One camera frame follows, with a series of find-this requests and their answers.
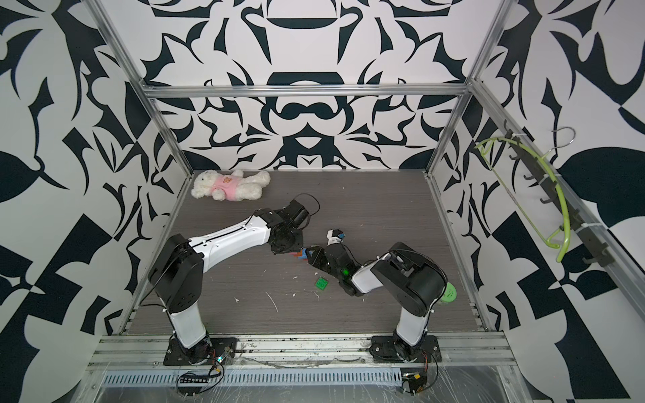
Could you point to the black connector box right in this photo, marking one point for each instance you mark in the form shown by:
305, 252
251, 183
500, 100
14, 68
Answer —
414, 383

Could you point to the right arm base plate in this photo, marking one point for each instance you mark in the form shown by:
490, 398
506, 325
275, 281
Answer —
392, 349

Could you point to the green plastic hanger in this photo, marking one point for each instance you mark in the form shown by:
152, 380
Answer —
521, 172

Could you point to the black wall hook rack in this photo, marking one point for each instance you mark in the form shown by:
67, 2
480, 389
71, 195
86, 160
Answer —
542, 174

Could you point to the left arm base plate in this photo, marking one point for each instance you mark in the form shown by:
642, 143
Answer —
205, 352

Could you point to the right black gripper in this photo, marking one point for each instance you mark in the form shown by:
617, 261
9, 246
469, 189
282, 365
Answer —
315, 255

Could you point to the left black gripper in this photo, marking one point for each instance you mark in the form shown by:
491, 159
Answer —
299, 246

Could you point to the black connector box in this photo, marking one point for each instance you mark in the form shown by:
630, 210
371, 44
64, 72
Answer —
192, 383
414, 383

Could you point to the black connector box left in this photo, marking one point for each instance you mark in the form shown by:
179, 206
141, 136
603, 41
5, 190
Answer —
192, 383

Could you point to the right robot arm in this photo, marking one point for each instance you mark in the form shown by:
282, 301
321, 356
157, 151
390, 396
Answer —
416, 282

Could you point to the dark green lego brick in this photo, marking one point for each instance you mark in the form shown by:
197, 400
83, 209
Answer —
321, 283

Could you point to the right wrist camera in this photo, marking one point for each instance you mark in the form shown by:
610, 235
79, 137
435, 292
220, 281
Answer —
335, 236

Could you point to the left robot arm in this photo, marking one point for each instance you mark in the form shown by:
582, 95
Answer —
177, 274

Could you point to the white teddy bear pink shirt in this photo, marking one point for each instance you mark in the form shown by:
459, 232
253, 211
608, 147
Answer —
235, 187

